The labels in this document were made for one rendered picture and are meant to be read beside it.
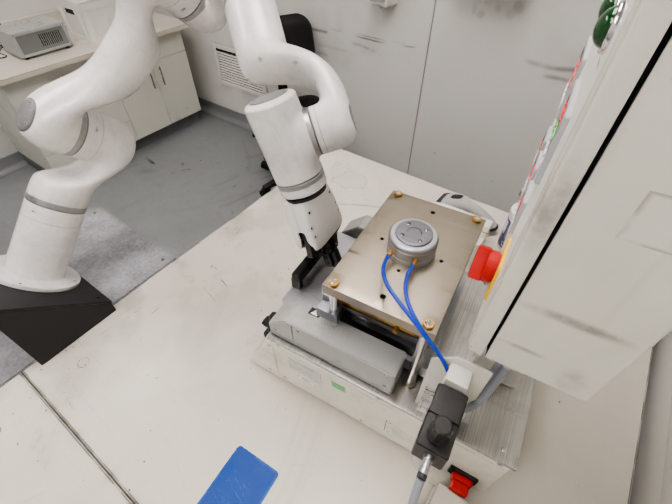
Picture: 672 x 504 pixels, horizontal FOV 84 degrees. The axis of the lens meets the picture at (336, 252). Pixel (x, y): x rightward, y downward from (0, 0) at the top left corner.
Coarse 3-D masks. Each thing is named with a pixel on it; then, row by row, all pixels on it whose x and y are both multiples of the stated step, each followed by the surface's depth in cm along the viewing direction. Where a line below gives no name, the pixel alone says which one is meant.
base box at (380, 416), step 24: (264, 360) 82; (288, 360) 74; (312, 384) 76; (336, 384) 70; (336, 408) 78; (360, 408) 72; (384, 408) 66; (384, 432) 73; (408, 432) 68; (456, 456) 64; (480, 456) 59; (456, 480) 66; (480, 480) 65
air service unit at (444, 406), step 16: (464, 368) 49; (448, 384) 49; (464, 384) 48; (432, 400) 47; (448, 400) 47; (464, 400) 47; (432, 416) 46; (448, 416) 46; (432, 432) 42; (448, 432) 41; (416, 448) 45; (432, 448) 43; (448, 448) 43; (416, 464) 50; (432, 464) 45
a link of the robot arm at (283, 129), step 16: (272, 96) 55; (288, 96) 54; (256, 112) 54; (272, 112) 54; (288, 112) 55; (304, 112) 57; (256, 128) 56; (272, 128) 55; (288, 128) 56; (304, 128) 56; (272, 144) 57; (288, 144) 57; (304, 144) 57; (272, 160) 59; (288, 160) 58; (304, 160) 59; (288, 176) 60; (304, 176) 60
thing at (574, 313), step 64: (640, 0) 20; (640, 64) 21; (576, 128) 25; (640, 128) 23; (576, 192) 28; (640, 192) 25; (512, 256) 34; (576, 256) 30; (640, 256) 28; (512, 320) 38; (576, 320) 34; (640, 320) 31; (512, 384) 64; (576, 384) 39
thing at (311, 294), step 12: (348, 240) 83; (324, 264) 78; (312, 276) 76; (324, 276) 76; (312, 288) 74; (288, 300) 72; (300, 300) 72; (312, 300) 72; (456, 300) 72; (444, 324) 68; (408, 360) 64; (420, 372) 64
